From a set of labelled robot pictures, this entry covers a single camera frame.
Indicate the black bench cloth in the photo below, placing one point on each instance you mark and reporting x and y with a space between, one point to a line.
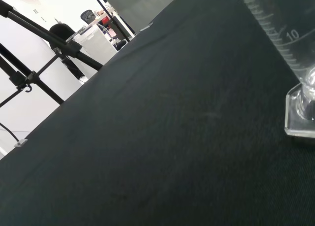
147 137

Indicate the small clear clip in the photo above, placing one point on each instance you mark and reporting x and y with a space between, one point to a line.
21 142
146 27

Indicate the white cabinet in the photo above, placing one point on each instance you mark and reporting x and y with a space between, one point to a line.
96 43

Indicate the thin black stand pole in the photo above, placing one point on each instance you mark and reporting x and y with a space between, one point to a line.
113 16

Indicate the grey board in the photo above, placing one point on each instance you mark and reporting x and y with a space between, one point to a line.
137 7

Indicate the black mesh office chair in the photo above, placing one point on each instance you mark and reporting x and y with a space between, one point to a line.
87 16

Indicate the black tripod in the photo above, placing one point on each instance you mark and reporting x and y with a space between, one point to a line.
24 21

